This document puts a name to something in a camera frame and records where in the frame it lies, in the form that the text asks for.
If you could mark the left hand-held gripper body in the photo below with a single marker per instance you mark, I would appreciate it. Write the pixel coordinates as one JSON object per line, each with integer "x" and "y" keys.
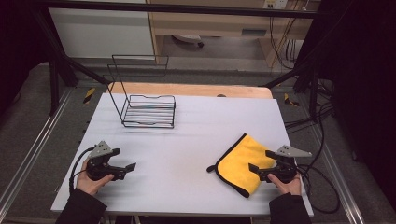
{"x": 98, "y": 169}

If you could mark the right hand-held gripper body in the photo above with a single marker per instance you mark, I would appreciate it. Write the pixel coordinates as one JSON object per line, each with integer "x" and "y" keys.
{"x": 285, "y": 168}

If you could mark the yellow cloth with black edge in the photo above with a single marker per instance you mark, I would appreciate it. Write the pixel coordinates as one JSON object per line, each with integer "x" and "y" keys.
{"x": 238, "y": 168}

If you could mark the person's left hand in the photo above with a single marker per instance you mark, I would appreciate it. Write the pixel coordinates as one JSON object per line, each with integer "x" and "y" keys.
{"x": 89, "y": 184}

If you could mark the person's right hand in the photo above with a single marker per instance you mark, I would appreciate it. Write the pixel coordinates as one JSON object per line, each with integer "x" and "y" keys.
{"x": 288, "y": 187}

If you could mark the yellow and black tape strip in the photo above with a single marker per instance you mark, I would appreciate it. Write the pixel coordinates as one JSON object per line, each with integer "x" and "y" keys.
{"x": 89, "y": 95}
{"x": 290, "y": 100}

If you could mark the wooden table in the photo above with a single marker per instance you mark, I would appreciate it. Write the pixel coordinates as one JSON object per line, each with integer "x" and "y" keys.
{"x": 193, "y": 90}

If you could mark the white cabinet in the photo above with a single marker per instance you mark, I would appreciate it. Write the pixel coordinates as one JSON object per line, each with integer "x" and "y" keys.
{"x": 99, "y": 34}

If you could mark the black curtain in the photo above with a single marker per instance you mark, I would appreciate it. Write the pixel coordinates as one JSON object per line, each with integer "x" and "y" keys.
{"x": 364, "y": 77}
{"x": 15, "y": 46}

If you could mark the white chair base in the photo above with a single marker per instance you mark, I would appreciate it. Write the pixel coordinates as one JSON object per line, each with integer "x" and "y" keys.
{"x": 189, "y": 39}

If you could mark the aluminium floor rail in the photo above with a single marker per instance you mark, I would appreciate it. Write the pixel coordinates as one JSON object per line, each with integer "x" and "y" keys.
{"x": 336, "y": 174}
{"x": 34, "y": 140}

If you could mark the wall power socket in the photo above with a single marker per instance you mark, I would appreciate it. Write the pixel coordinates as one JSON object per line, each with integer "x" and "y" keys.
{"x": 275, "y": 3}

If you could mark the black metal frame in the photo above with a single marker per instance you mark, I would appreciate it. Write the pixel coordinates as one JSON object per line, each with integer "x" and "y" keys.
{"x": 186, "y": 9}

